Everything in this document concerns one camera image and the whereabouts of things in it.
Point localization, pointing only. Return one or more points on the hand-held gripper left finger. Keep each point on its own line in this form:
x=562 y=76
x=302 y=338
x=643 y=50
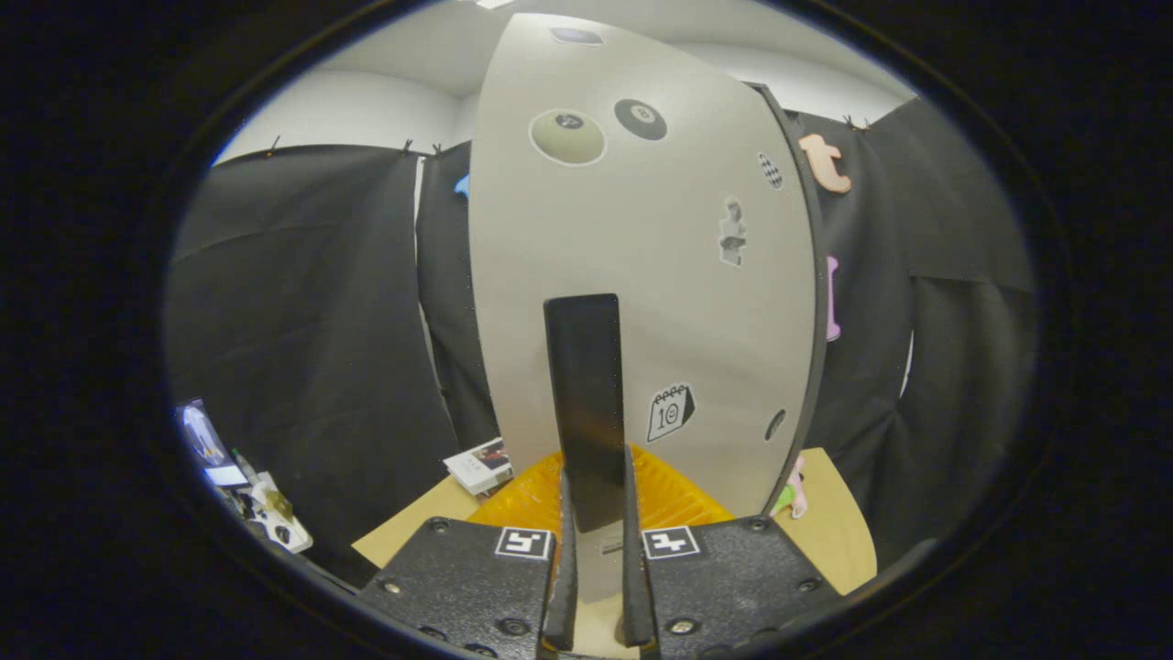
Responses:
x=561 y=587

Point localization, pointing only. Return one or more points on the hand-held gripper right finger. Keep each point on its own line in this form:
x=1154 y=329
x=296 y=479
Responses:
x=634 y=596

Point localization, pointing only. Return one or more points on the light grey shoe cabinet door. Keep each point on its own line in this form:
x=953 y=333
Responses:
x=678 y=302

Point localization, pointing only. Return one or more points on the dark grey shoe cabinet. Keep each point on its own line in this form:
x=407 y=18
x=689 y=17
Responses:
x=822 y=275

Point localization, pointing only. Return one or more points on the white book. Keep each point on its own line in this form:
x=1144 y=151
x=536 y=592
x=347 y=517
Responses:
x=472 y=467

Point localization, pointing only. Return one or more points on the pink and green plush toy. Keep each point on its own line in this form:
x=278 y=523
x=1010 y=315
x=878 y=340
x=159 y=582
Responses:
x=797 y=490

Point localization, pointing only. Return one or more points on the white box with dark spots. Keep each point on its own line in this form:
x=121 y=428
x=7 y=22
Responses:
x=275 y=522

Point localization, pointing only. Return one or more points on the black backdrop cloth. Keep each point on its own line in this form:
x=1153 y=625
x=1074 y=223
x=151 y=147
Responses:
x=302 y=321

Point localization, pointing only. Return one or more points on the blue and white printed card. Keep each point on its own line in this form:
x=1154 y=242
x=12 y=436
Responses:
x=206 y=440

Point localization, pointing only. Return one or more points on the long ceiling light panel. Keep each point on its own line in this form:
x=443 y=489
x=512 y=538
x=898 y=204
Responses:
x=493 y=3

